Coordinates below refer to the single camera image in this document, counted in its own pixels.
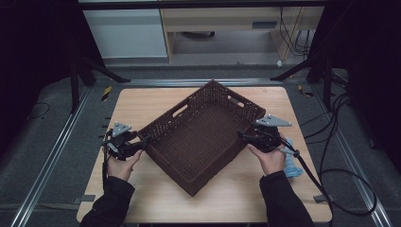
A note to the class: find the black metal stand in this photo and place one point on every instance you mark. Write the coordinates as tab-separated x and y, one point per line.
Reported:
75	82
318	66

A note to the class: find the brown woven basket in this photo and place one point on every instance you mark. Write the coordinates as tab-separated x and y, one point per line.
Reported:
198	142

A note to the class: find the blue striped cloth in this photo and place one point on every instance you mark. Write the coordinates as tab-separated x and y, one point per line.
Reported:
291	167

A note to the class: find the dark object under desk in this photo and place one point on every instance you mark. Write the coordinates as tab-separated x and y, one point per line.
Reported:
198	34

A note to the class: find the person's right hand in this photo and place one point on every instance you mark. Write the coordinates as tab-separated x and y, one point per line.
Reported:
272	160

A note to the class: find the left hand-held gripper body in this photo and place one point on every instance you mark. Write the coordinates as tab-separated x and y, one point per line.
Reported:
121	138

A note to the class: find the person's left hand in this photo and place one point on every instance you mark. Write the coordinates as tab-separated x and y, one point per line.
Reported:
121	168

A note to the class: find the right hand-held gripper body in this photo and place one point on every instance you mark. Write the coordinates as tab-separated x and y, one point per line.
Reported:
268	135

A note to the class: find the yellow black floor tape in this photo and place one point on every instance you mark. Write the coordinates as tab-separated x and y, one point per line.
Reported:
106	93
304	91

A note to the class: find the grey table bracket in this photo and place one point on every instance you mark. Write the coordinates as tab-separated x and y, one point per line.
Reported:
84	198
322	198

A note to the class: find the small white scrap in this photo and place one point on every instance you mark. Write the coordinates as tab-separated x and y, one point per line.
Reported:
279	63

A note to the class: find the white cabinet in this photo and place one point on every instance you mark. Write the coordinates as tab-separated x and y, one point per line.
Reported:
126	33

